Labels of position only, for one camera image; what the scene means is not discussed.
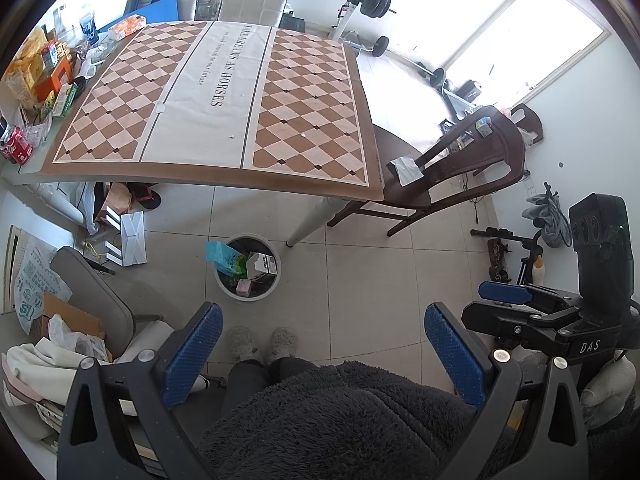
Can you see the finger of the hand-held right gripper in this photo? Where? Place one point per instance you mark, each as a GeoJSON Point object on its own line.
{"type": "Point", "coordinates": [500, 325]}
{"type": "Point", "coordinates": [505, 292]}

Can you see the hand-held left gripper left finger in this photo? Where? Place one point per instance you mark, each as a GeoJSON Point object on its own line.
{"type": "Point", "coordinates": [195, 355]}

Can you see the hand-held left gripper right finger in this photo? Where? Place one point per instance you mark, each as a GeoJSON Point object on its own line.
{"type": "Point", "coordinates": [452, 355]}

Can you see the white round trash bin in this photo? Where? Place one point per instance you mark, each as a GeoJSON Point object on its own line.
{"type": "Point", "coordinates": [227, 290]}

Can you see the white printed medicine box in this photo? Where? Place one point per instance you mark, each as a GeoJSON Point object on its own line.
{"type": "Point", "coordinates": [262, 265]}

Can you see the cream plastic bottle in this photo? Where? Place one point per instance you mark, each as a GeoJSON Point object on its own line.
{"type": "Point", "coordinates": [538, 269]}

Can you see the fluffy grey slipper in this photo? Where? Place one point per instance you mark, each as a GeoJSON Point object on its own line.
{"type": "Point", "coordinates": [283, 344]}
{"type": "Point", "coordinates": [242, 342]}

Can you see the grey hanging cloth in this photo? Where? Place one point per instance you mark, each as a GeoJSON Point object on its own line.
{"type": "Point", "coordinates": [550, 220]}

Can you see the pink packet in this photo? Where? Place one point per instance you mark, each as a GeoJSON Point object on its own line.
{"type": "Point", "coordinates": [244, 287]}

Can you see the teal plastic packet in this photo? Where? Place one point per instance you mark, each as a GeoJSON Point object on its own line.
{"type": "Point", "coordinates": [225, 257]}

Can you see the white fleece cloth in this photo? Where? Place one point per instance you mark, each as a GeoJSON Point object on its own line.
{"type": "Point", "coordinates": [610, 385]}

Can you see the white foam strip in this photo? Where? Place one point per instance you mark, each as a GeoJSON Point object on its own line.
{"type": "Point", "coordinates": [115, 246]}
{"type": "Point", "coordinates": [115, 257]}

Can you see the white flattened cardboard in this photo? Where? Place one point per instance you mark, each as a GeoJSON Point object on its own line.
{"type": "Point", "coordinates": [134, 237]}

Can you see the brown cardboard box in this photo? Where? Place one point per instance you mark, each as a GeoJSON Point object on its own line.
{"type": "Point", "coordinates": [65, 310]}
{"type": "Point", "coordinates": [120, 196]}

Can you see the dark wooden chair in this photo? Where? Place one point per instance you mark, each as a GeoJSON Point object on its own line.
{"type": "Point", "coordinates": [530, 122]}
{"type": "Point", "coordinates": [480, 145]}

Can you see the white jacket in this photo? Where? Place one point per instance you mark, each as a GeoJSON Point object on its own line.
{"type": "Point", "coordinates": [40, 365]}

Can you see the white crumpled tissue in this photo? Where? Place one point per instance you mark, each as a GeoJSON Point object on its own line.
{"type": "Point", "coordinates": [407, 170]}

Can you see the white foam block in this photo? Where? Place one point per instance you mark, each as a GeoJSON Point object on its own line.
{"type": "Point", "coordinates": [107, 222]}
{"type": "Point", "coordinates": [114, 214]}

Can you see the black and red shoes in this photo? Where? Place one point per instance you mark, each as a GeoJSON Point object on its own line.
{"type": "Point", "coordinates": [147, 199]}

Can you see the white printed sack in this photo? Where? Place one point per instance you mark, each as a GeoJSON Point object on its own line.
{"type": "Point", "coordinates": [40, 280]}

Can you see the white table leg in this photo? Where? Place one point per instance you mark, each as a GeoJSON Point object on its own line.
{"type": "Point", "coordinates": [60, 205]}
{"type": "Point", "coordinates": [312, 222]}

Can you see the white plastic bag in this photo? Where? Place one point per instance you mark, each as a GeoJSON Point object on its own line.
{"type": "Point", "coordinates": [87, 207]}

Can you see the bright window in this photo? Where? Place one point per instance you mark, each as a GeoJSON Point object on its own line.
{"type": "Point", "coordinates": [530, 40]}

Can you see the brown checkered tablecloth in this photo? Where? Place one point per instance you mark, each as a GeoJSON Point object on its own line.
{"type": "Point", "coordinates": [215, 125]}

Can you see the red can pack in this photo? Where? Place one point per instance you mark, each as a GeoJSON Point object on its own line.
{"type": "Point", "coordinates": [17, 145]}

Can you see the green printed box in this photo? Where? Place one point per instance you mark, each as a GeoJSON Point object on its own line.
{"type": "Point", "coordinates": [65, 100]}

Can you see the orange carton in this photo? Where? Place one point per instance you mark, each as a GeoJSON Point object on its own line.
{"type": "Point", "coordinates": [55, 77]}

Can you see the black barbell plates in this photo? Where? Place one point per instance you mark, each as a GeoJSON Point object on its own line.
{"type": "Point", "coordinates": [377, 2]}

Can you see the white weight rack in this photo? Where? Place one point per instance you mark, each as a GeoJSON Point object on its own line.
{"type": "Point", "coordinates": [350, 5]}

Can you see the orange tissue pack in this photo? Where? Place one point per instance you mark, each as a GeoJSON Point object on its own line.
{"type": "Point", "coordinates": [127, 27]}

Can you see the yellow snack bag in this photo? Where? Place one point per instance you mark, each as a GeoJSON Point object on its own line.
{"type": "Point", "coordinates": [25, 65]}

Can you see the blue board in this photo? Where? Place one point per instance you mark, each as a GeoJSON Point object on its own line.
{"type": "Point", "coordinates": [150, 15]}

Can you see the blue printed bag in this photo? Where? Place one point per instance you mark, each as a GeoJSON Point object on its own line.
{"type": "Point", "coordinates": [89, 27]}

